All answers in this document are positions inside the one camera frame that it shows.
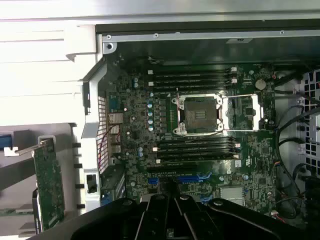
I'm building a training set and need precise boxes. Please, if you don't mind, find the long blue expansion slot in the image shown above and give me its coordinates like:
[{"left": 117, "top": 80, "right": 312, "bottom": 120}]
[{"left": 147, "top": 173, "right": 212, "bottom": 186}]

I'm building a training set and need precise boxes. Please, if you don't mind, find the metal socket cover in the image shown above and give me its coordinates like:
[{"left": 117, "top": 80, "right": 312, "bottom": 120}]
[{"left": 221, "top": 92, "right": 265, "bottom": 132}]

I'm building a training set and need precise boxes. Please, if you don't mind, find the green motherboard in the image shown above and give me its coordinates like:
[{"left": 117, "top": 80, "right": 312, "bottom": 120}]
[{"left": 104, "top": 58, "right": 278, "bottom": 217}]

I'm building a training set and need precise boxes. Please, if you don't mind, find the silver finned chipset heatsink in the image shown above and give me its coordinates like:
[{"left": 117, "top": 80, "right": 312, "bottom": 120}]
[{"left": 219, "top": 186, "right": 245, "bottom": 206}]

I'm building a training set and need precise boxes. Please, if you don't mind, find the red black twisted wire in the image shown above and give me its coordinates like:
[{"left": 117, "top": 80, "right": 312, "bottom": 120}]
[{"left": 96, "top": 123, "right": 121, "bottom": 174}]

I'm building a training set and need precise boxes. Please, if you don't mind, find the CPU socket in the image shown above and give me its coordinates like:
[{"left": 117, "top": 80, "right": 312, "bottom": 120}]
[{"left": 171, "top": 93, "right": 225, "bottom": 136}]

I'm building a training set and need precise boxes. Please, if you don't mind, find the round coin battery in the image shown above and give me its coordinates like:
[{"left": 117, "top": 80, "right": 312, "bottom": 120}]
[{"left": 255, "top": 78, "right": 267, "bottom": 91}]

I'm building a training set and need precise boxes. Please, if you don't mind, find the thin socket locking lever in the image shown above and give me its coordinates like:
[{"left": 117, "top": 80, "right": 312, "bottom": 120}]
[{"left": 174, "top": 87, "right": 182, "bottom": 126}]

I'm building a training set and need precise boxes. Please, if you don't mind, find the black case cable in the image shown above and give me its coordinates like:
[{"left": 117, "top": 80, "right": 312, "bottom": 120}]
[
  {"left": 276, "top": 137, "right": 307, "bottom": 198},
  {"left": 276, "top": 104, "right": 320, "bottom": 141}
]

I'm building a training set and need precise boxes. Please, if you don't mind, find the black RAM slot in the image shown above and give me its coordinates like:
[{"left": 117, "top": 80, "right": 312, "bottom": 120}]
[
  {"left": 149, "top": 73, "right": 238, "bottom": 80},
  {"left": 147, "top": 67, "right": 238, "bottom": 74},
  {"left": 149, "top": 84, "right": 238, "bottom": 92},
  {"left": 152, "top": 138, "right": 241, "bottom": 146},
  {"left": 152, "top": 149, "right": 241, "bottom": 157},
  {"left": 147, "top": 78, "right": 238, "bottom": 86},
  {"left": 152, "top": 144, "right": 241, "bottom": 151}
]

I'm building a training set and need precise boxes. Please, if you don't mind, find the open black PC case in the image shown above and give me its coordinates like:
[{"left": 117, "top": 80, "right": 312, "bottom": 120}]
[{"left": 79, "top": 22, "right": 320, "bottom": 240}]

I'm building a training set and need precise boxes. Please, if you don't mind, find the grey parts rack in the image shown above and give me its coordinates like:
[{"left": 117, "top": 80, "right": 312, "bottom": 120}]
[{"left": 0, "top": 122, "right": 84, "bottom": 240}]

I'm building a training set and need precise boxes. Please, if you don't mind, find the hard disk blue carrier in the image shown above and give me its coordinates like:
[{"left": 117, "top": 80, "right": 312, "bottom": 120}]
[{"left": 0, "top": 134, "right": 13, "bottom": 156}]

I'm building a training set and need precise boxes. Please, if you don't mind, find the long black expansion slot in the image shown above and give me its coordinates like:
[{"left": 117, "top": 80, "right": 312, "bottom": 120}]
[{"left": 146, "top": 162, "right": 198, "bottom": 174}]

